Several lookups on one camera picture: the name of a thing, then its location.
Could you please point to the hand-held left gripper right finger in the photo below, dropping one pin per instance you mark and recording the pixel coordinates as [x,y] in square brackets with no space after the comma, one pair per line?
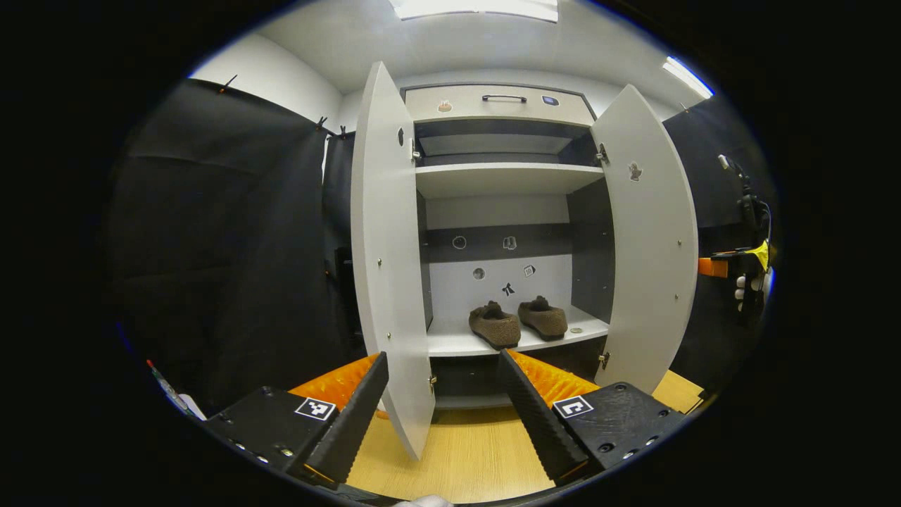
[535,415]

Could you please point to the white flat object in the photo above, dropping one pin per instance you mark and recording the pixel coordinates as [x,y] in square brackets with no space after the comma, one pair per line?
[179,401]

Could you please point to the black backdrop cloth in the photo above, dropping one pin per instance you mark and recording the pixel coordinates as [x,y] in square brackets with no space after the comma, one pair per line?
[225,246]

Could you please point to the large ceiling light panel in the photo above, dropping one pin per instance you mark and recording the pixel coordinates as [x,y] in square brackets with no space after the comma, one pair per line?
[479,8]

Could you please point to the white cabinet drawer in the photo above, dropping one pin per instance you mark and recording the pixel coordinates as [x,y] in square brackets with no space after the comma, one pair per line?
[493,109]

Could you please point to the brown fuzzy shoe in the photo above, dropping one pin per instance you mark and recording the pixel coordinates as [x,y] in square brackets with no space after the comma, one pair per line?
[543,320]
[494,327]

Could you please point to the narrow ceiling light panel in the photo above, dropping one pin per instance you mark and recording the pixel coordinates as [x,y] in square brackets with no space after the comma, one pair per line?
[688,77]

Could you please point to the white cabinet door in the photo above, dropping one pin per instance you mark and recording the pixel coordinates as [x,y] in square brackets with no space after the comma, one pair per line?
[387,267]
[651,260]

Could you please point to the white shoe cabinet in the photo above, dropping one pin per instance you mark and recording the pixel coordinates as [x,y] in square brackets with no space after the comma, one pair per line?
[507,179]

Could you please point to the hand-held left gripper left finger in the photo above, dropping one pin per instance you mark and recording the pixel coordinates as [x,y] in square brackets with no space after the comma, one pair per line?
[348,422]

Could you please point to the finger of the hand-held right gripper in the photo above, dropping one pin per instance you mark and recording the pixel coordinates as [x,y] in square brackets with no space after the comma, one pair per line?
[713,267]

